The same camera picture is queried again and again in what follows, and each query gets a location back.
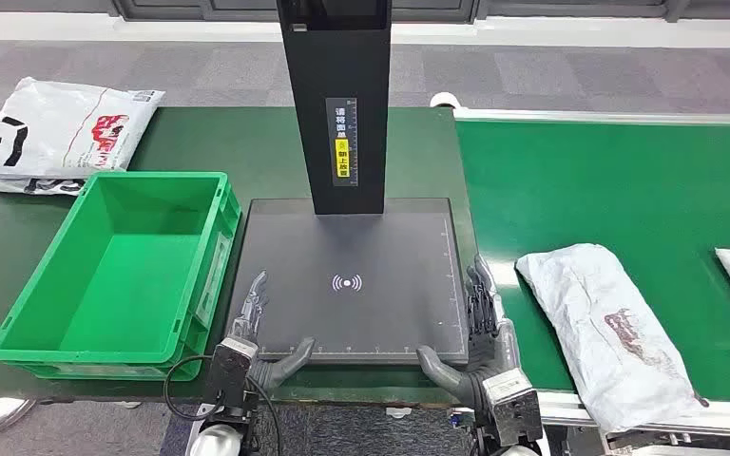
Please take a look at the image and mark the white mailer bag black-red print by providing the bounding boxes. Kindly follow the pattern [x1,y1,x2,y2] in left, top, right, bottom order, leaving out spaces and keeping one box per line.
[0,76,166,181]

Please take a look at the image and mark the white mailer bag black print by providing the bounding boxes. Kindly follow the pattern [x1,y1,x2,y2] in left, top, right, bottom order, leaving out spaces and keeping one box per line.
[0,176,89,197]

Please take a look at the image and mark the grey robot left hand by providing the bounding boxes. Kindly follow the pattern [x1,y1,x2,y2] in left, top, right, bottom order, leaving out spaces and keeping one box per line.
[226,270,317,391]

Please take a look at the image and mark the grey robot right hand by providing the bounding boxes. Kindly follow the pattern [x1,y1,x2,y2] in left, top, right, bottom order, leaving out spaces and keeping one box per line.
[416,255,523,410]

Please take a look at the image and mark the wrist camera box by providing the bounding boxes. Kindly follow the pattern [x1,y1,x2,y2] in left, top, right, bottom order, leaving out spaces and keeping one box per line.
[483,368,544,448]
[203,336,259,417]

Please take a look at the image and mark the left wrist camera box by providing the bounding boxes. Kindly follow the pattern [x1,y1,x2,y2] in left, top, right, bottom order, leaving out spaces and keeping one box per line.
[203,336,259,417]

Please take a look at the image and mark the black yellow ruler label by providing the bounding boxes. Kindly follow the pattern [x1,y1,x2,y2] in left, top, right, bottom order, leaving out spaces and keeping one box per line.
[325,97,360,187]

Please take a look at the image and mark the black inbound scanner machine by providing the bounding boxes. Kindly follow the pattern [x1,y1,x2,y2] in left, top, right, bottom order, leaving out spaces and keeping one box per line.
[226,0,472,368]

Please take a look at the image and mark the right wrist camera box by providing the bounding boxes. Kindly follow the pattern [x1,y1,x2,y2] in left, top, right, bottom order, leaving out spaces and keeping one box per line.
[483,368,544,448]

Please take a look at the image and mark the green plastic crate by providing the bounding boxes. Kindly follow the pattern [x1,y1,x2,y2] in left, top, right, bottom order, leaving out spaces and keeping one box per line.
[0,171,242,383]

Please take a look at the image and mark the green conveyor belt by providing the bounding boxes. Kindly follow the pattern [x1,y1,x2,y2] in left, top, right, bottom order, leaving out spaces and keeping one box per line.
[454,119,730,404]

